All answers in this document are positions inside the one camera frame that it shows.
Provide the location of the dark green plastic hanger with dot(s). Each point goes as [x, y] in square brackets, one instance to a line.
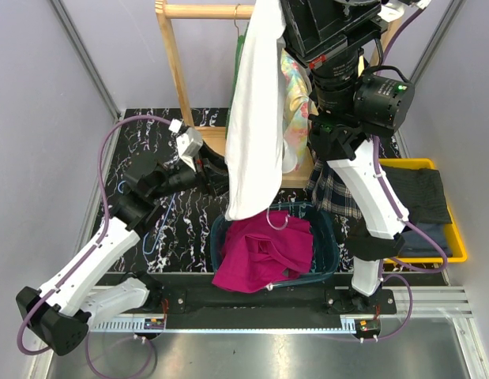
[238, 54]

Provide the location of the black knitted cloth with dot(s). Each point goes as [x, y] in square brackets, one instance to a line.
[421, 192]

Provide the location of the navy plaid skirt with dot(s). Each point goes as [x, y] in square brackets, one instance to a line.
[328, 192]

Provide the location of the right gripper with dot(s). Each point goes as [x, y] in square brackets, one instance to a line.
[313, 23]

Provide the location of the white skirt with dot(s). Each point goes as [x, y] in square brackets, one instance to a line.
[254, 143]

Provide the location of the magenta pleated skirt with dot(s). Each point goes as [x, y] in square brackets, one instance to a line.
[255, 256]

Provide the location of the dark blue folded cloth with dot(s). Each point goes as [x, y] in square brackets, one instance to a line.
[417, 246]

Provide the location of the teal transparent plastic basin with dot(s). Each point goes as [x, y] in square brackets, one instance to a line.
[326, 253]

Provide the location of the grey plastic hanger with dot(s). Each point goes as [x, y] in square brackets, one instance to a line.
[277, 220]

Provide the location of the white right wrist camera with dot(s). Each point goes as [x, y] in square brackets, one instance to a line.
[406, 6]

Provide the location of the wooden clothes rack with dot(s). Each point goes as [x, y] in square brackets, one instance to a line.
[214, 137]

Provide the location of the pastel floral skirt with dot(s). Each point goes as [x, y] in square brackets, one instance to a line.
[297, 106]

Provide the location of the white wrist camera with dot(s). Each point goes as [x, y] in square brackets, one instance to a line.
[188, 142]
[406, 6]

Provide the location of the light blue plastic hanger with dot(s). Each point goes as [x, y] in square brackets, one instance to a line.
[157, 225]

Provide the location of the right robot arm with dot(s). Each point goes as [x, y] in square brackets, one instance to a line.
[356, 106]

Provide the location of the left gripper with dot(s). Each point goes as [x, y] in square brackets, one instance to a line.
[217, 182]

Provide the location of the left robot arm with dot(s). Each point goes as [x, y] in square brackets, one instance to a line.
[61, 312]

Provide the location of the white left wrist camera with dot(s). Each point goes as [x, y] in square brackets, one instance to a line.
[188, 142]

